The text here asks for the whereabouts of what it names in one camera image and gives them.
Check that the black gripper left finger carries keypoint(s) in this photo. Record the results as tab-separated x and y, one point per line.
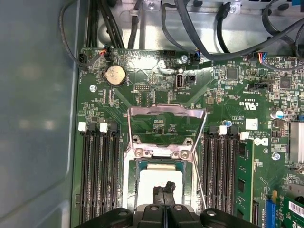
159	209

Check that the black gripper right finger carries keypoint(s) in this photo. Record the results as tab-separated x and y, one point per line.
169	209

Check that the silver topped CPU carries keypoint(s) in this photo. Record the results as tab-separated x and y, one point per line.
147	185

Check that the metal socket cover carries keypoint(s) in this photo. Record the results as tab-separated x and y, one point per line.
166	109

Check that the black RAM slot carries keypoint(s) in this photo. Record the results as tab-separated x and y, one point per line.
95	171
216	171
225	171
85	171
105	171
115	171
207	171

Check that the blue expansion slot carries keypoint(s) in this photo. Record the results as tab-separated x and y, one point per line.
272	209

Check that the green motherboard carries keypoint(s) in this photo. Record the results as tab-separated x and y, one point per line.
225	99

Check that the low profile graphics card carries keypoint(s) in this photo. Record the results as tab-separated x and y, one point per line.
294	213

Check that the internal USB port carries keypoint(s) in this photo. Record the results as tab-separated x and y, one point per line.
179	81

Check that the round coin battery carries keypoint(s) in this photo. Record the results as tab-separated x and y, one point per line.
115	75

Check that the silver chipset heat sink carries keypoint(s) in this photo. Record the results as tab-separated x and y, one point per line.
297	142

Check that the open black PC case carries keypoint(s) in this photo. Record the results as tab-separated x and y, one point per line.
35	95

